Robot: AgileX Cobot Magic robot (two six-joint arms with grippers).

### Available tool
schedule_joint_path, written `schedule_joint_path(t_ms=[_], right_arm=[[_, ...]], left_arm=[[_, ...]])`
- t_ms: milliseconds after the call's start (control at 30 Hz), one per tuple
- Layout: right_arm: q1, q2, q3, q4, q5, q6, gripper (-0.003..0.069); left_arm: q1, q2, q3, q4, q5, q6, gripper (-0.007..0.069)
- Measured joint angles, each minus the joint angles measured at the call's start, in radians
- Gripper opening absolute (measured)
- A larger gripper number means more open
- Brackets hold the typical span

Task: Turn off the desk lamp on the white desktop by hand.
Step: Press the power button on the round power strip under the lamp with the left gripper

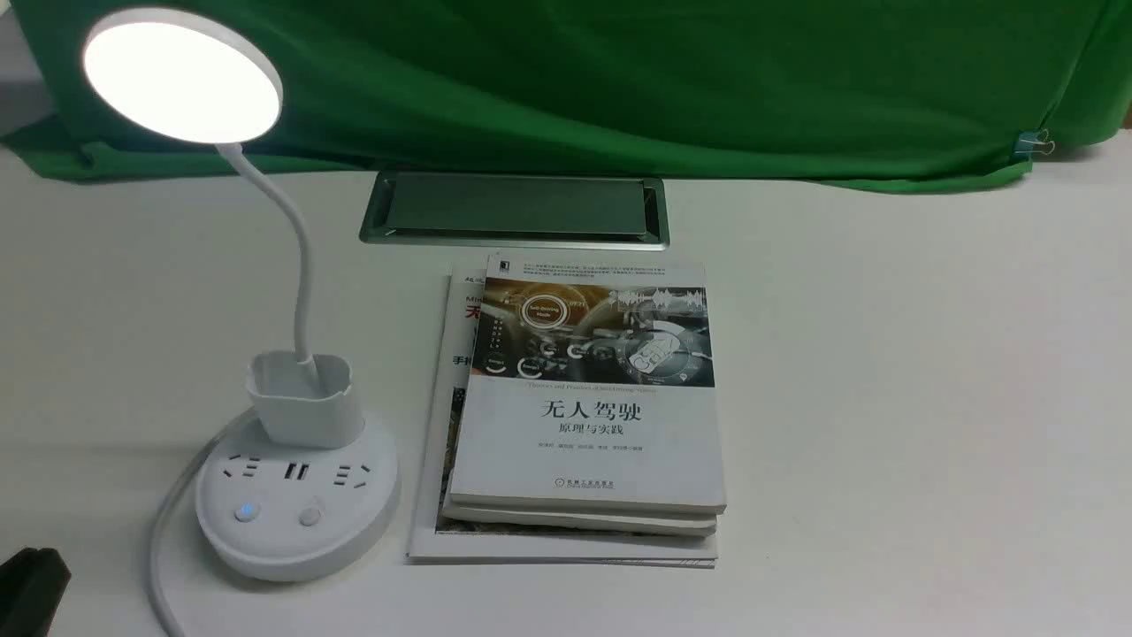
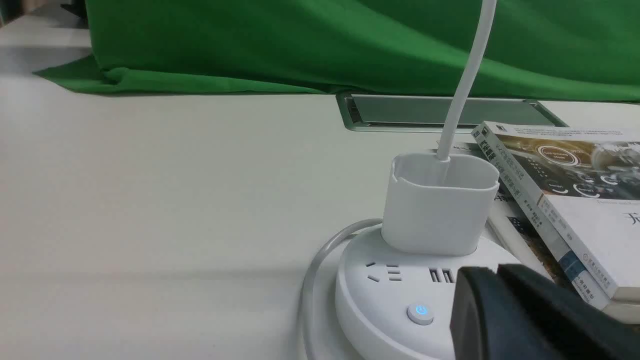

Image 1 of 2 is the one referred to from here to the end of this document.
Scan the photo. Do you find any silver desk cable hatch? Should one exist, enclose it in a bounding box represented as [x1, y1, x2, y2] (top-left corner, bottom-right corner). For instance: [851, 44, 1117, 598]
[357, 170, 671, 251]

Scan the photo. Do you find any white autonomous driving book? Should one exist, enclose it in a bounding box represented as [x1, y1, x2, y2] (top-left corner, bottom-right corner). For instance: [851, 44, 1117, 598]
[448, 253, 727, 516]

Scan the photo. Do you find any bottom large thin magazine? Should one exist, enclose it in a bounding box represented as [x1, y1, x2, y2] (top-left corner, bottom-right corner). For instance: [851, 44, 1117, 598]
[408, 265, 719, 569]

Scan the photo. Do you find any green backdrop cloth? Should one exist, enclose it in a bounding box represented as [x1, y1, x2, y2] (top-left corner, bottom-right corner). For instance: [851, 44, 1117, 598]
[0, 0, 1132, 195]

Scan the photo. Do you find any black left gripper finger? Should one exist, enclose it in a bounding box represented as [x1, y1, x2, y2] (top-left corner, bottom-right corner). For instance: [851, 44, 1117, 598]
[1, 546, 72, 636]

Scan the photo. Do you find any white lamp power cable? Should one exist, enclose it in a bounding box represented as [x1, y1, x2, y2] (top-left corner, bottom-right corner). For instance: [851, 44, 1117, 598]
[146, 408, 259, 637]

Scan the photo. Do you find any middle white book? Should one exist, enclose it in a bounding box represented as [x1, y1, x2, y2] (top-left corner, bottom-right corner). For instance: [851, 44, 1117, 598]
[440, 503, 719, 539]

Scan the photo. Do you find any blue binder clip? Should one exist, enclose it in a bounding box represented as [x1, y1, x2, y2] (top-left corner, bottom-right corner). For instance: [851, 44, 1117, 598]
[1012, 128, 1058, 161]

